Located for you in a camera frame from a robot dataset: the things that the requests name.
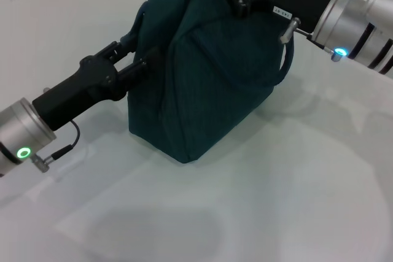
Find right gripper cable with plug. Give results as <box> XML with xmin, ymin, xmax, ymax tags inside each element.
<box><xmin>278</xmin><ymin>17</ymin><xmax>339</xmax><ymax>62</ymax></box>

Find left gripper cable with plug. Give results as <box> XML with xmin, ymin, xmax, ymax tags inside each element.
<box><xmin>29</xmin><ymin>120</ymin><xmax>82</xmax><ymax>172</ymax></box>

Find dark teal insulated lunch bag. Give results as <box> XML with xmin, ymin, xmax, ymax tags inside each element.
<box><xmin>119</xmin><ymin>0</ymin><xmax>296</xmax><ymax>164</ymax></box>

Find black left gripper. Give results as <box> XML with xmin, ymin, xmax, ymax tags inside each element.
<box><xmin>32</xmin><ymin>39</ymin><xmax>163</xmax><ymax>132</ymax></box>

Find gripper cable with plug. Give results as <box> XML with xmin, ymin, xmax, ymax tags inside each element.
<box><xmin>278</xmin><ymin>17</ymin><xmax>339</xmax><ymax>62</ymax></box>
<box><xmin>29</xmin><ymin>120</ymin><xmax>82</xmax><ymax>172</ymax></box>

